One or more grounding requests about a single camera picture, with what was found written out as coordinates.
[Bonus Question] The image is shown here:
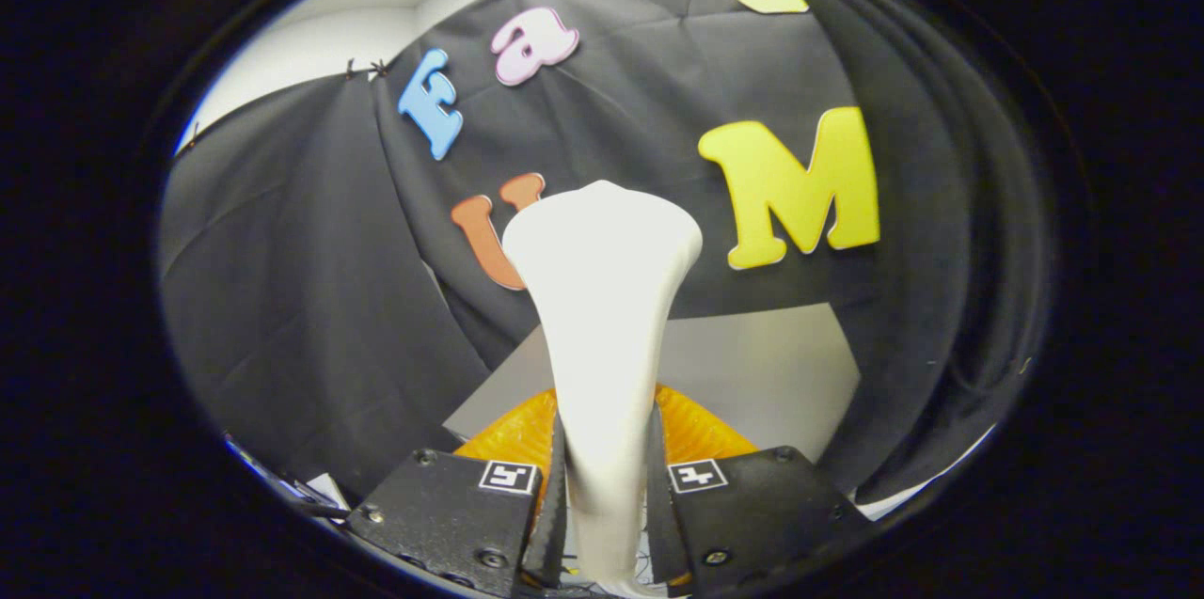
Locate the grey cabinet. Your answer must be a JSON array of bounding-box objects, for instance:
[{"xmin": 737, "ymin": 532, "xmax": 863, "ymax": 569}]
[{"xmin": 442, "ymin": 303, "xmax": 862, "ymax": 466}]

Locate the black backdrop cloth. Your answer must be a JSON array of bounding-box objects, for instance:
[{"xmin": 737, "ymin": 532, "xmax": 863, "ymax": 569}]
[{"xmin": 158, "ymin": 0, "xmax": 880, "ymax": 506}]

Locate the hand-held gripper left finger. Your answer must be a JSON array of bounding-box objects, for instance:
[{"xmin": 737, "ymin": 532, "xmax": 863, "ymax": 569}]
[{"xmin": 343, "ymin": 387, "xmax": 569, "ymax": 598}]

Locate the black jacket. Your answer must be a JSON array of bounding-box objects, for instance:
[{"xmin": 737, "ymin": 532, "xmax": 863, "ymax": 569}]
[{"xmin": 762, "ymin": 0, "xmax": 1053, "ymax": 506}]

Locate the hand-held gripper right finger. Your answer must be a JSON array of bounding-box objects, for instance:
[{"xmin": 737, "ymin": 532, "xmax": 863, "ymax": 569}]
[{"xmin": 644, "ymin": 383, "xmax": 871, "ymax": 596}]

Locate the white garment steamer head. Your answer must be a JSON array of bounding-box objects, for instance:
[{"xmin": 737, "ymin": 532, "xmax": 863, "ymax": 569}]
[{"xmin": 501, "ymin": 181, "xmax": 705, "ymax": 596}]

